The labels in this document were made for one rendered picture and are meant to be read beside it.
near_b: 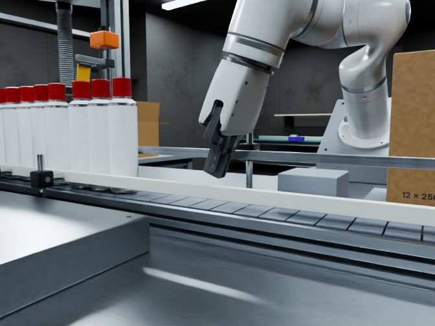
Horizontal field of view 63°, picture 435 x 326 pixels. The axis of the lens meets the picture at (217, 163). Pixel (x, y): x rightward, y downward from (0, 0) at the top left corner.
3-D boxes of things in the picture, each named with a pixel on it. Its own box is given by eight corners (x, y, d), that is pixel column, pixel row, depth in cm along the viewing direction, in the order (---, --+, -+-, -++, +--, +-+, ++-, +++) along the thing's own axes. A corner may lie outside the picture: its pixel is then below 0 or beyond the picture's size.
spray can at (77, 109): (65, 187, 70) (60, 81, 68) (87, 184, 75) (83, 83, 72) (83, 189, 68) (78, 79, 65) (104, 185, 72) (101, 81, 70)
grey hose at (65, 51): (56, 94, 86) (52, 3, 84) (69, 95, 89) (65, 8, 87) (66, 93, 84) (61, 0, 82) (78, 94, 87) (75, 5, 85)
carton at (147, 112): (79, 156, 246) (76, 101, 242) (133, 152, 289) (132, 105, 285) (122, 160, 224) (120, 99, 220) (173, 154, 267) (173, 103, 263)
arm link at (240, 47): (245, 42, 56) (239, 61, 57) (216, 29, 49) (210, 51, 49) (293, 55, 52) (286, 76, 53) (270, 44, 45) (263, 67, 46)
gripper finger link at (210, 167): (217, 130, 55) (205, 170, 57) (206, 130, 52) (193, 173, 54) (235, 138, 53) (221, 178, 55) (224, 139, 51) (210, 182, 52)
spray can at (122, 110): (103, 192, 65) (100, 77, 63) (123, 187, 70) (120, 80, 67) (126, 195, 63) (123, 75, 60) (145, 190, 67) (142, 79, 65)
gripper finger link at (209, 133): (230, 84, 50) (236, 110, 55) (199, 123, 48) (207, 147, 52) (237, 86, 50) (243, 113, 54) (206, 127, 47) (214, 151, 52)
